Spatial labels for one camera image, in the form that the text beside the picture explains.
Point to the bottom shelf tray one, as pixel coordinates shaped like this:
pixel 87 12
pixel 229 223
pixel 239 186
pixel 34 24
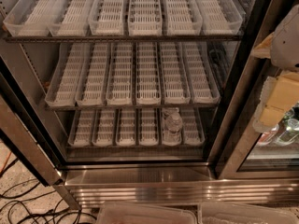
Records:
pixel 82 128

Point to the top shelf tray two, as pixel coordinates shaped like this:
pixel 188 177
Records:
pixel 70 17

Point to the top shelf tray one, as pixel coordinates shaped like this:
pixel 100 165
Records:
pixel 30 18

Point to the top shelf tray six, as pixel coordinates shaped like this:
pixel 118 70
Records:
pixel 220 17

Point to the clear plastic bin left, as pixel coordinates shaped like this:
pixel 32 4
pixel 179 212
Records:
pixel 132 213

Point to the shelf tray four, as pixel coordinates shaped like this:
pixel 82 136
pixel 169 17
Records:
pixel 145 17
pixel 147 74
pixel 148 128

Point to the bottom shelf tray two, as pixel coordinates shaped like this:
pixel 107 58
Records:
pixel 104 128

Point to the shelf tray five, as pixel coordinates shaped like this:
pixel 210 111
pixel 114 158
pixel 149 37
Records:
pixel 182 17
pixel 171 126
pixel 176 90

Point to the top shelf tray three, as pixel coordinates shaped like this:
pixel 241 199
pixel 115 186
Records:
pixel 107 17

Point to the shelf tray six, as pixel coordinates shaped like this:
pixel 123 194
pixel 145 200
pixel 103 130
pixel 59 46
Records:
pixel 220 17
pixel 202 83
pixel 193 133

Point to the middle shelf tray three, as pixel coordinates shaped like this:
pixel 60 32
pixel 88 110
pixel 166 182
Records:
pixel 119 86

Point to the bottom shelf tray five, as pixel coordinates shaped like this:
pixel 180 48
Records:
pixel 171 126

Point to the red label bottle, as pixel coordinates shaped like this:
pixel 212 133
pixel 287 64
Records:
pixel 266 138

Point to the middle shelf tray four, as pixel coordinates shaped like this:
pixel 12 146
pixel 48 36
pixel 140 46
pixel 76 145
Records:
pixel 147 74

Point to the top shelf tray four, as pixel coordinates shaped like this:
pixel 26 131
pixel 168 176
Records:
pixel 145 17

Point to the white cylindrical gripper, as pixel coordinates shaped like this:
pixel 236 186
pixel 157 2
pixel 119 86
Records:
pixel 286 44

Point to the shelf tray two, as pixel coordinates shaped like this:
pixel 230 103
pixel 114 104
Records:
pixel 70 17
pixel 92 83
pixel 104 128

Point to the bottom shelf tray six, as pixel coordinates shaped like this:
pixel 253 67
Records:
pixel 193 133

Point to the shelf tray three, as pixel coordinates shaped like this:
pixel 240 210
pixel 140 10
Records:
pixel 125 136
pixel 119 86
pixel 107 17

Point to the stainless steel fridge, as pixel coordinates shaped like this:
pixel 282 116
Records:
pixel 87 177

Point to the green clear bottle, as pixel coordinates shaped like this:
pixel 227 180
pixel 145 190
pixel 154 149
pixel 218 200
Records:
pixel 290 125

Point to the top shelf tray five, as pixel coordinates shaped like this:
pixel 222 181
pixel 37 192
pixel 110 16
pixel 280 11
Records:
pixel 182 17

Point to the middle shelf tray six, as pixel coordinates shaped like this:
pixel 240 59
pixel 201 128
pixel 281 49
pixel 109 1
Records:
pixel 202 83

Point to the clear plastic water bottle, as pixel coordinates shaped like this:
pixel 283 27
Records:
pixel 172 129

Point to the bottom shelf tray three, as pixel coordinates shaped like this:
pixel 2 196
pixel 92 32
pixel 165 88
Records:
pixel 125 136

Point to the clear plastic bin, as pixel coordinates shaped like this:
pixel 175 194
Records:
pixel 234 213
pixel 132 213

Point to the glass fridge door right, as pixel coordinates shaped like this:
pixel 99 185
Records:
pixel 236 137

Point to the clear plastic bin right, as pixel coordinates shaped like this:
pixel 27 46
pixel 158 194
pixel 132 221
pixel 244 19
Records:
pixel 234 213

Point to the bottom shelf tray four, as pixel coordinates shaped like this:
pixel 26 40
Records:
pixel 148 128

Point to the middle shelf tray two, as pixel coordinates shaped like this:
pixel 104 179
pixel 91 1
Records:
pixel 92 83

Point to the middle shelf tray five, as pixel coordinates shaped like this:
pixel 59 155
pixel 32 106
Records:
pixel 176 90

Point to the middle shelf tray one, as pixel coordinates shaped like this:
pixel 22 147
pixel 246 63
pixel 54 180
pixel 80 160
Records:
pixel 65 79

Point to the shelf tray one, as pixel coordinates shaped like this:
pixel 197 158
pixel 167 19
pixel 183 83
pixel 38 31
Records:
pixel 82 128
pixel 65 79
pixel 30 18

